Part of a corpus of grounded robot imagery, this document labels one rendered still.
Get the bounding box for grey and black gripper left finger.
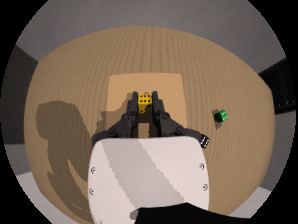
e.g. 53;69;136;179
91;91;139;148

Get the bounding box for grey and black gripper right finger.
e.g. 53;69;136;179
152;91;201;145

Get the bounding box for yellow die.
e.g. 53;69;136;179
138;95;153;113

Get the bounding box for tan square mat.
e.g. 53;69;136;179
107;73;187;138

